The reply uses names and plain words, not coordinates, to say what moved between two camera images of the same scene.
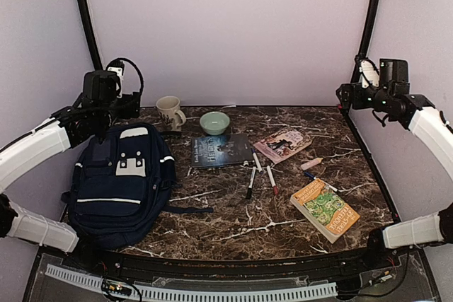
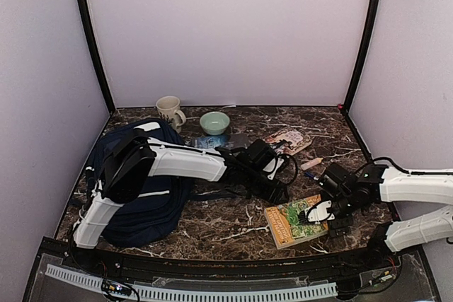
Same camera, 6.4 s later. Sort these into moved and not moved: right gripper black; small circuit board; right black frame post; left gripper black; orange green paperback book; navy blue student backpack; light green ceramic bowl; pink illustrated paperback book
Moved: navy blue student backpack; right gripper black; left gripper black; orange green paperback book
Not moved: light green ceramic bowl; pink illustrated paperback book; right black frame post; small circuit board
